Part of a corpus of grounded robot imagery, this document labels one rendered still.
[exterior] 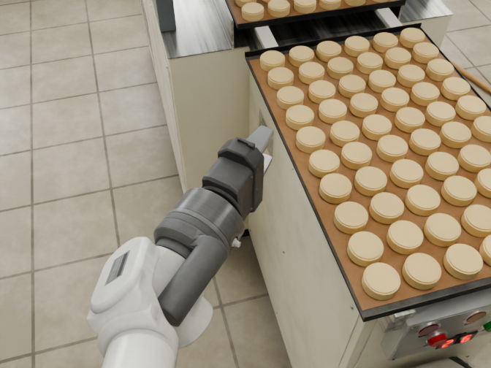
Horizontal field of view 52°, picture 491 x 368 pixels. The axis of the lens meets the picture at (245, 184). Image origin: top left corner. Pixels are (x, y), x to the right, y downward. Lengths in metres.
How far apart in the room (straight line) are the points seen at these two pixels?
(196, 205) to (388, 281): 0.29
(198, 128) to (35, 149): 1.09
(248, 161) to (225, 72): 0.65
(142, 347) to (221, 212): 0.19
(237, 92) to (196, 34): 0.17
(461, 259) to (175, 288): 0.43
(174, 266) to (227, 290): 1.19
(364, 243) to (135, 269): 0.37
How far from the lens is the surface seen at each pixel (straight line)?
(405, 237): 0.77
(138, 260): 0.52
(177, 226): 0.56
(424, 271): 0.75
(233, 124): 1.36
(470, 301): 0.85
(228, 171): 0.61
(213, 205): 0.58
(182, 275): 0.52
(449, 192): 0.85
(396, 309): 0.72
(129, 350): 0.47
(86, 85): 2.53
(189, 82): 1.23
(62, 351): 1.74
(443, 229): 0.80
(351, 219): 0.77
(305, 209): 0.97
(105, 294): 0.51
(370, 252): 0.74
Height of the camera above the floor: 1.54
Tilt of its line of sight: 51 degrees down
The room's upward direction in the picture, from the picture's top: straight up
